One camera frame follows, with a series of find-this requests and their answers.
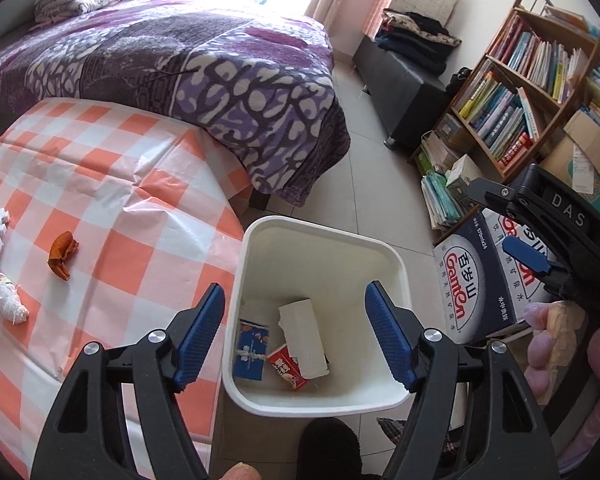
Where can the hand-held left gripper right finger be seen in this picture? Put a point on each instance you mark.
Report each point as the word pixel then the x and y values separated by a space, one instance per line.
pixel 387 335

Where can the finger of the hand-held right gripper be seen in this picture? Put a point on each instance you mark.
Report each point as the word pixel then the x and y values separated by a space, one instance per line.
pixel 495 194
pixel 525 255

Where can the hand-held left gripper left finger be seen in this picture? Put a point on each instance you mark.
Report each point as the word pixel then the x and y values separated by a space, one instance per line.
pixel 200 335

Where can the white plastic trash bin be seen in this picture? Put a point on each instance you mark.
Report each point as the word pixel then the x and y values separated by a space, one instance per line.
pixel 380 270

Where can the dried orange peel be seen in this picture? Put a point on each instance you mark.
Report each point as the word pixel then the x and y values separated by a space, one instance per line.
pixel 62 255

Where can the white tissue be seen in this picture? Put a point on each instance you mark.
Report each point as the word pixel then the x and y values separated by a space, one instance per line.
pixel 11 302

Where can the person's right hand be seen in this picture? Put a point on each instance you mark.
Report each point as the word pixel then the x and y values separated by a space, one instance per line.
pixel 540 350

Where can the tissue box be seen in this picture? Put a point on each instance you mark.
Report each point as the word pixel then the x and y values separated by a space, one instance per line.
pixel 462 170

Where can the stack of teal papers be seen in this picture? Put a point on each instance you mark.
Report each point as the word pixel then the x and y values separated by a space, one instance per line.
pixel 442 200

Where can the blue snack packet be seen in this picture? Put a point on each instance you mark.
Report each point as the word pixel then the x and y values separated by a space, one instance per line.
pixel 250 352

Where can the dark blue water carton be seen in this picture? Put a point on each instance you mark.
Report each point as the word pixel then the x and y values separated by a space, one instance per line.
pixel 470 285

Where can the white paper bag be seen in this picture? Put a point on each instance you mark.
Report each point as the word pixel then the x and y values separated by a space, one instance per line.
pixel 435 152

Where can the brown cardboard box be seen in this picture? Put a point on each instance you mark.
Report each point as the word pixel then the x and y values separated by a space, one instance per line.
pixel 575 155

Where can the white cardboard box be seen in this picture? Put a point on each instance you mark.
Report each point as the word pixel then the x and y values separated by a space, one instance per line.
pixel 302 335

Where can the plaid cloth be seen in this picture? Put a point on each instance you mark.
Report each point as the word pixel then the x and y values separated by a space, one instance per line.
pixel 392 427

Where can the red snack packet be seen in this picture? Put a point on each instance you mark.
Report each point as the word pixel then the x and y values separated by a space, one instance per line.
pixel 287 367

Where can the small black bag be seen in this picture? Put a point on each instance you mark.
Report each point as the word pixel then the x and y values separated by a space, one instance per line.
pixel 460 80

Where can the black fuzzy slipper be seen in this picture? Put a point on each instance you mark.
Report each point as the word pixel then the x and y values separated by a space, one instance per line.
pixel 327 447

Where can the orange white checkered tablecloth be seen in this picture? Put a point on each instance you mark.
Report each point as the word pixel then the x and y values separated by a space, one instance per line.
pixel 130 220

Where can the wooden bookshelf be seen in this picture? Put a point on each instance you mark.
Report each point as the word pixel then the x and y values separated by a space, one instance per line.
pixel 502 55

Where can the black bench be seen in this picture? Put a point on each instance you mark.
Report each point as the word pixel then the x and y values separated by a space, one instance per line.
pixel 400 90

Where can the row of pink spined books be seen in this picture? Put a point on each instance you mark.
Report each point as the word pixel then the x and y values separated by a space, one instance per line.
pixel 535 55

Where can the pile of dark clothes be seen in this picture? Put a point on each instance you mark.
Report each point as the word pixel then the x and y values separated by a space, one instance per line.
pixel 420 40

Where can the pink checkered cloth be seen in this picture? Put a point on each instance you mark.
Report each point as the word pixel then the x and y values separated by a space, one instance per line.
pixel 377 7

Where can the sheer light curtain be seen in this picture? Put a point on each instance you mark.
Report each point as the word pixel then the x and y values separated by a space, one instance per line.
pixel 330 5

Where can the bed with purple blanket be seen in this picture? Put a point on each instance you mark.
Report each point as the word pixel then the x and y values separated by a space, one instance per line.
pixel 205 70

